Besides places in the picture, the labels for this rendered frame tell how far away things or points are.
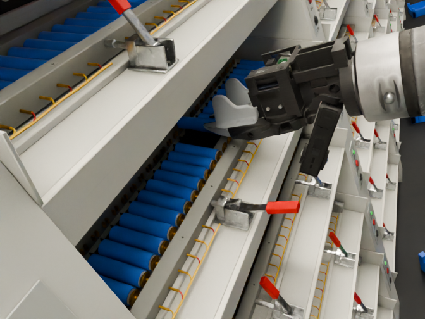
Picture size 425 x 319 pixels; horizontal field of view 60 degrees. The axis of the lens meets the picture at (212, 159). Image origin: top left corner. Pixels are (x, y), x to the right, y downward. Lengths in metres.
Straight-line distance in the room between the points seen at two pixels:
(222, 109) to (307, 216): 0.30
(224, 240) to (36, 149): 0.23
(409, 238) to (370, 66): 1.24
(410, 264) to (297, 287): 0.95
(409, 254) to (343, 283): 0.72
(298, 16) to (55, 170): 0.59
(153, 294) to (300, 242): 0.35
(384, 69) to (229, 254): 0.24
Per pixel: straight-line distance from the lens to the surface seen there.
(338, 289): 0.84
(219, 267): 0.40
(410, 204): 1.73
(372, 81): 0.41
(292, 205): 0.40
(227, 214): 0.43
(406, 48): 0.41
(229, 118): 0.49
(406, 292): 1.45
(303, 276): 0.62
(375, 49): 0.42
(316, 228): 0.68
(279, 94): 0.44
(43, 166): 0.26
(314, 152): 0.48
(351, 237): 0.93
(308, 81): 0.44
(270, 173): 0.50
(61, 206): 0.24
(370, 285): 1.09
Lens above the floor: 1.18
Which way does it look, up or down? 28 degrees down
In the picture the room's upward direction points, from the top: 27 degrees counter-clockwise
